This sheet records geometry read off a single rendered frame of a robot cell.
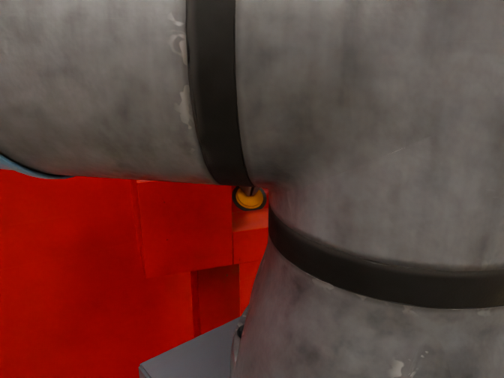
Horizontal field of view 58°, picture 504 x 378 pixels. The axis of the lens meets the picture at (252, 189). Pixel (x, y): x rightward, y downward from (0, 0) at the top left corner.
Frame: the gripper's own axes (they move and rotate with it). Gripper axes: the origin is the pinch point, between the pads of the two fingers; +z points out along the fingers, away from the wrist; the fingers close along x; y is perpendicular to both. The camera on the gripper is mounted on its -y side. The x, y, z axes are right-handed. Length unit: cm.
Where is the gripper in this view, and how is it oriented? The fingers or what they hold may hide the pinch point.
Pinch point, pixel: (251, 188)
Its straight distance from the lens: 61.0
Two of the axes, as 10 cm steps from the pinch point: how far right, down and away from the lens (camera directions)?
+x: -9.5, 1.1, -2.9
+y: -3.1, -4.1, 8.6
